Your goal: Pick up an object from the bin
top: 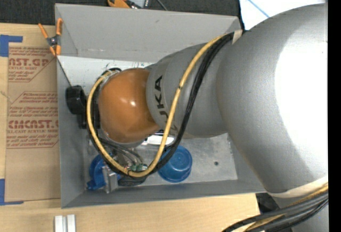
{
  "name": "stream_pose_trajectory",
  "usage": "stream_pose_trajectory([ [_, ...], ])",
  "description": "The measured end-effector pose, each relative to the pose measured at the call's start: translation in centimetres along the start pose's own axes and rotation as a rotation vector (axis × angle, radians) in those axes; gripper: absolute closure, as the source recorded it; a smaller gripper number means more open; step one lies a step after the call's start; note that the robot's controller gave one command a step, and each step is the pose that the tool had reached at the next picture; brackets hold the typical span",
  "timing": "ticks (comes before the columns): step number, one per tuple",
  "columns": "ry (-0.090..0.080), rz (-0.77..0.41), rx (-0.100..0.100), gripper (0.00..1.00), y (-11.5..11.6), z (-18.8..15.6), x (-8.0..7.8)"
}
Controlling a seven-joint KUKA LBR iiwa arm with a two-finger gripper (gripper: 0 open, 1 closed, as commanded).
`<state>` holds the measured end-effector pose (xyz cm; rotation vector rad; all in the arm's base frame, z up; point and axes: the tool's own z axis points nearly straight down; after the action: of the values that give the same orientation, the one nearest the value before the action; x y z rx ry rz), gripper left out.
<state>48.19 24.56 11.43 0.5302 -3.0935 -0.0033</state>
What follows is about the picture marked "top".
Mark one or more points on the grey metal bin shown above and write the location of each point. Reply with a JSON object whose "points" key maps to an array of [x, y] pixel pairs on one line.
{"points": [[112, 31]]}

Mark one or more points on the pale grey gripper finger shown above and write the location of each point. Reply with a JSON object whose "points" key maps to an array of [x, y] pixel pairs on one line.
{"points": [[114, 181], [106, 179]]}

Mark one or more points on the black round plastic thing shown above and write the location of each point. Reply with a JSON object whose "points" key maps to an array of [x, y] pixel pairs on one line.
{"points": [[75, 100]]}

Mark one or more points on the brown cardboard board red print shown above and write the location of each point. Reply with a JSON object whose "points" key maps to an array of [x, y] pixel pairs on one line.
{"points": [[29, 172]]}

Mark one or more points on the blue curved plastic thing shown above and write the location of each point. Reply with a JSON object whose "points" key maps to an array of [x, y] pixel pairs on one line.
{"points": [[95, 172]]}

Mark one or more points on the blue plastic cup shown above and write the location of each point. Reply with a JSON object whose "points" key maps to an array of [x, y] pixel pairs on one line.
{"points": [[178, 164]]}

